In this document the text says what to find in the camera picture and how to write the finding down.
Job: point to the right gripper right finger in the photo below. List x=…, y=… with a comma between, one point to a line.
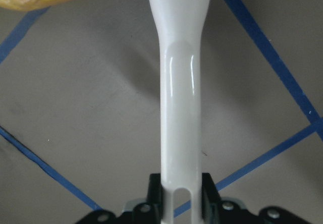
x=216, y=209

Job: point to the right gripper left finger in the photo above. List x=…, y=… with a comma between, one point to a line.
x=151, y=210

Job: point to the white hand brush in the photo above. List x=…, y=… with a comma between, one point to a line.
x=179, y=25

